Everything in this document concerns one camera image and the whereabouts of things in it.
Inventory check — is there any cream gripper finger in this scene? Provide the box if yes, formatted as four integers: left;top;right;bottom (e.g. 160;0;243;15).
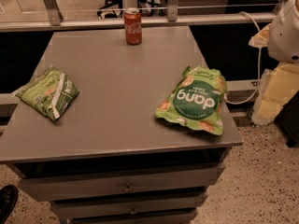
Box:
249;26;269;48

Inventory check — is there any red coke can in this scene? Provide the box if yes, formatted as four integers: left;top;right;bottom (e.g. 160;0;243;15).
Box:
124;7;142;45

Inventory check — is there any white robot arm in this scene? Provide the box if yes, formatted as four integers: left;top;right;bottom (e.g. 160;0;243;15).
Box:
249;0;299;63

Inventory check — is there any green dang chips bag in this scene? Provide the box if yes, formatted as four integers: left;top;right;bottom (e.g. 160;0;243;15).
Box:
155;66;227;135

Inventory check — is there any black office chair base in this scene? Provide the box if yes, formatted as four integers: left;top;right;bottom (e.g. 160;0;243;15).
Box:
97;0;123;19

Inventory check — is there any grey drawer cabinet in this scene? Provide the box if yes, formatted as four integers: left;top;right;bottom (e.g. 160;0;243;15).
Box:
0;27;242;224

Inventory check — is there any green snack bag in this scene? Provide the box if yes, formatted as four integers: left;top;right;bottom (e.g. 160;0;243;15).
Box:
13;65;79;121

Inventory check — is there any black shoe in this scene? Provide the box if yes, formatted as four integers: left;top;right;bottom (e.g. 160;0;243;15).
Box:
0;185;18;224

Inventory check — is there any white cable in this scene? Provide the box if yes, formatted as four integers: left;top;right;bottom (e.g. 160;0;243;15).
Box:
223;11;263;105

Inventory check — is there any metal railing frame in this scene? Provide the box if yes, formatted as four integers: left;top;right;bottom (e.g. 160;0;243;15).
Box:
0;0;286;32

